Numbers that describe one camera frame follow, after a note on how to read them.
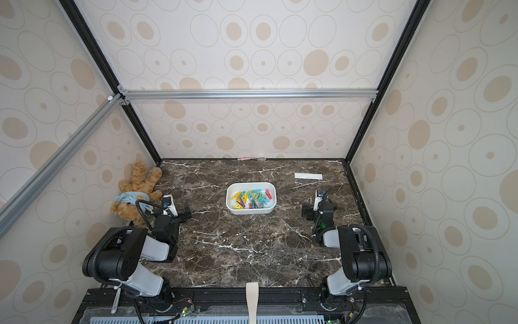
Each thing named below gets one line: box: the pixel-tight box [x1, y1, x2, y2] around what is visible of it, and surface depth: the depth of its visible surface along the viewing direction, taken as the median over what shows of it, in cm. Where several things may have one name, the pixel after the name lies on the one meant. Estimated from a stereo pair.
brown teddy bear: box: [110, 161, 163, 227], surface depth 97 cm
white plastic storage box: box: [225, 182, 278, 215], surface depth 102 cm
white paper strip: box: [294, 172, 324, 181], surface depth 115 cm
